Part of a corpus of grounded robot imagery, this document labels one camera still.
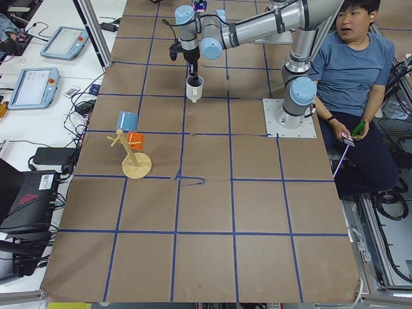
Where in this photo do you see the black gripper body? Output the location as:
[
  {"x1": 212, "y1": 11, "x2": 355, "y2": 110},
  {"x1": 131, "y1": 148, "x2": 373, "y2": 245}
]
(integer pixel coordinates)
[{"x1": 183, "y1": 48, "x2": 200, "y2": 76}]

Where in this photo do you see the white ribbed mug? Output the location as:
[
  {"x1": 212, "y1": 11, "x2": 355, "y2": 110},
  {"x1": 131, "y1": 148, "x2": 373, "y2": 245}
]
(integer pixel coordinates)
[{"x1": 185, "y1": 75, "x2": 204, "y2": 103}]

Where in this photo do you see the blue white milk carton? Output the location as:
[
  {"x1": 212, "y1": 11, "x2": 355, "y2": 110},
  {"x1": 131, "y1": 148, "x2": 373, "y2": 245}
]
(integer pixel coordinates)
[{"x1": 192, "y1": 0, "x2": 207, "y2": 12}]

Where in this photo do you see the light blue cup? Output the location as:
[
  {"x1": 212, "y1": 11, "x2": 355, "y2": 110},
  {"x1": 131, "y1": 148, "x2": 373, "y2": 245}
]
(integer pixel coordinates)
[{"x1": 116, "y1": 111, "x2": 138, "y2": 131}]

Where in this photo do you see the orange cup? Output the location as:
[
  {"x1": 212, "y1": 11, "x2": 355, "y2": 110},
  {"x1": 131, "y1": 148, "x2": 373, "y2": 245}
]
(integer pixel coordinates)
[{"x1": 127, "y1": 131, "x2": 144, "y2": 151}]

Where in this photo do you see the wooden mug tree stand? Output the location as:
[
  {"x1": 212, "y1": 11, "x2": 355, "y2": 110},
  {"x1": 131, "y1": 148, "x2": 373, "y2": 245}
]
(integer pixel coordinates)
[{"x1": 106, "y1": 129, "x2": 152, "y2": 179}]

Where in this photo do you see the small remote control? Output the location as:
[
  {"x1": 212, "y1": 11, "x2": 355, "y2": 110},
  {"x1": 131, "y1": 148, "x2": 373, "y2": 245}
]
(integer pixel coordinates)
[{"x1": 64, "y1": 86, "x2": 80, "y2": 98}]

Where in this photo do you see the teach pendant far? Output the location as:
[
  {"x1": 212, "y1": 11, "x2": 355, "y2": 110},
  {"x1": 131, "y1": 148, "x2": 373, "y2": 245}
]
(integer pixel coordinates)
[{"x1": 40, "y1": 26, "x2": 89, "y2": 61}]

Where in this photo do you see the teach pendant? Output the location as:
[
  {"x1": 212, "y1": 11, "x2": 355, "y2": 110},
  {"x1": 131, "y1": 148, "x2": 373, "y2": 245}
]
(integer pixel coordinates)
[
  {"x1": 40, "y1": 26, "x2": 89, "y2": 61},
  {"x1": 8, "y1": 67, "x2": 60, "y2": 110}
]

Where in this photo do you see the teach pendant near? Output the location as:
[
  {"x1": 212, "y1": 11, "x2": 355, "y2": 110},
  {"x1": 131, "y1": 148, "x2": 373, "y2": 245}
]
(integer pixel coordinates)
[{"x1": 8, "y1": 67, "x2": 60, "y2": 110}]

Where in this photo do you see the seated person in blue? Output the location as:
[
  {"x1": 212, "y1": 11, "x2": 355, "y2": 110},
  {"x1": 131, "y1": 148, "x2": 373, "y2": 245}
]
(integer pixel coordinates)
[{"x1": 309, "y1": 1, "x2": 399, "y2": 199}]

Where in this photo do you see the black power adapter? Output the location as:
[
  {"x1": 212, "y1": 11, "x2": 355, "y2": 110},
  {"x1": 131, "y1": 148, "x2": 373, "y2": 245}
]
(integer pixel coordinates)
[{"x1": 33, "y1": 147, "x2": 75, "y2": 165}]

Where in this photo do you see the black laptop computer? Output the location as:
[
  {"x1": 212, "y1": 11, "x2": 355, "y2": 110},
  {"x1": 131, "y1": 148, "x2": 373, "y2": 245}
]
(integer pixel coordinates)
[{"x1": 1, "y1": 160, "x2": 61, "y2": 235}]

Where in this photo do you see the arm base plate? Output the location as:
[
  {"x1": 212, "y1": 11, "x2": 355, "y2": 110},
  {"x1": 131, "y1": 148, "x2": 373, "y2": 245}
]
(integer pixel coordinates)
[{"x1": 263, "y1": 98, "x2": 317, "y2": 138}]

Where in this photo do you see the aluminium frame post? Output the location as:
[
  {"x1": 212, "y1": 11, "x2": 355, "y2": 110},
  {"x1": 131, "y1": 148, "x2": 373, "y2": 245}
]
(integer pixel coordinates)
[{"x1": 73, "y1": 0, "x2": 113, "y2": 69}]

